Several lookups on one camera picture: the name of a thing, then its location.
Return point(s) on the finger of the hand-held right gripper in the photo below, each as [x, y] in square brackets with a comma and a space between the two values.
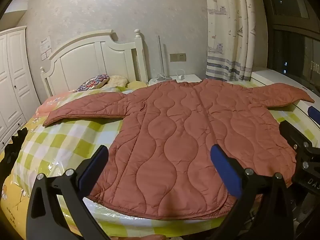
[288, 135]
[314, 112]

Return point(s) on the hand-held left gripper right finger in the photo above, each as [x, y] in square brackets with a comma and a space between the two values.
[225, 172]

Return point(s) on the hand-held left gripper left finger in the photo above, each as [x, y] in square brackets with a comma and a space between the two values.
[94, 166]

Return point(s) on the rust quilted jacket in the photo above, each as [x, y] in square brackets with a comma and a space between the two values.
[180, 142]

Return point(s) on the green checked bed sheet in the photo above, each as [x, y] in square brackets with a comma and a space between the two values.
[62, 145]

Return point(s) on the dark window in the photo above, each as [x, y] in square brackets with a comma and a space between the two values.
[292, 37]

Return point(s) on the floral patterned pillow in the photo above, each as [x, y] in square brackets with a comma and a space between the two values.
[93, 83]

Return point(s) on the pale yellow pillow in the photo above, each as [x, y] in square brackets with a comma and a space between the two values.
[118, 81]

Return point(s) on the white wooden headboard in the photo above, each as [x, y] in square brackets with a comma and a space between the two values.
[92, 60]

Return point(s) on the white nightstand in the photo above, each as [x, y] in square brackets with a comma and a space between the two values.
[172, 80]

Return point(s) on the boat print curtain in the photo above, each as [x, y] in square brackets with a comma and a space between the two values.
[228, 30]

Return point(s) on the white wardrobe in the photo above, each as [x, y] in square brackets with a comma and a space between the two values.
[12, 80]

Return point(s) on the wall socket panel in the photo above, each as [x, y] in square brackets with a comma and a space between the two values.
[177, 57]

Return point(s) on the paper wall notices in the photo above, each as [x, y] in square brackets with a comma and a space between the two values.
[45, 47]

